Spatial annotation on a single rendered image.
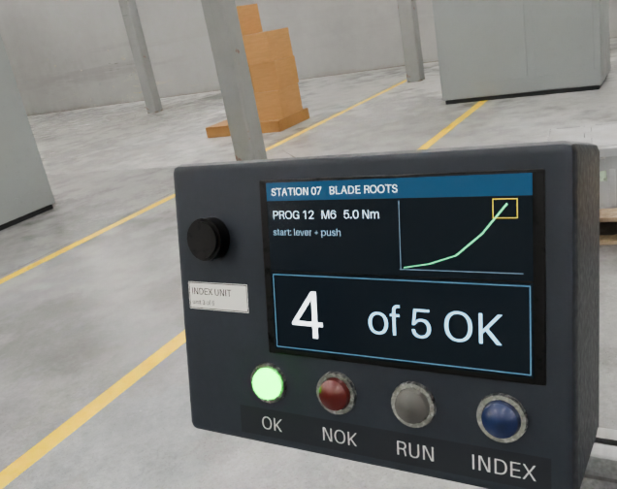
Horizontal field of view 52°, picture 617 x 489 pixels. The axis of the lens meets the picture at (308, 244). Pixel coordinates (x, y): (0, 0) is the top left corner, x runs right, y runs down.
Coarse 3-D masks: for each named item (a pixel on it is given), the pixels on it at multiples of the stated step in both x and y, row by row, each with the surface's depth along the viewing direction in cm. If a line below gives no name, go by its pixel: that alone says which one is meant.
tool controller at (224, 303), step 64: (192, 192) 43; (256, 192) 40; (320, 192) 38; (384, 192) 36; (448, 192) 34; (512, 192) 32; (576, 192) 32; (192, 256) 44; (256, 256) 41; (320, 256) 39; (384, 256) 36; (448, 256) 35; (512, 256) 33; (576, 256) 32; (192, 320) 45; (256, 320) 42; (384, 320) 37; (448, 320) 35; (512, 320) 33; (576, 320) 32; (192, 384) 45; (384, 384) 38; (448, 384) 36; (512, 384) 34; (576, 384) 33; (320, 448) 40; (384, 448) 38; (448, 448) 36; (512, 448) 34; (576, 448) 33
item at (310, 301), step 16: (272, 272) 40; (272, 288) 41; (288, 288) 40; (304, 288) 39; (320, 288) 39; (336, 288) 38; (288, 304) 40; (304, 304) 40; (320, 304) 39; (336, 304) 38; (288, 320) 40; (304, 320) 40; (320, 320) 39; (336, 320) 39; (288, 336) 40; (304, 336) 40; (320, 336) 39; (336, 336) 39; (320, 352) 39; (336, 352) 39
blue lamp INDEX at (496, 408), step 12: (492, 396) 34; (504, 396) 34; (480, 408) 35; (492, 408) 34; (504, 408) 33; (516, 408) 34; (480, 420) 35; (492, 420) 34; (504, 420) 33; (516, 420) 33; (492, 432) 34; (504, 432) 33; (516, 432) 34
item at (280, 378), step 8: (256, 368) 42; (264, 368) 42; (272, 368) 41; (256, 376) 41; (264, 376) 41; (272, 376) 41; (280, 376) 41; (256, 384) 41; (264, 384) 41; (272, 384) 41; (280, 384) 41; (256, 392) 42; (264, 392) 41; (272, 392) 41; (280, 392) 41; (264, 400) 42; (272, 400) 42
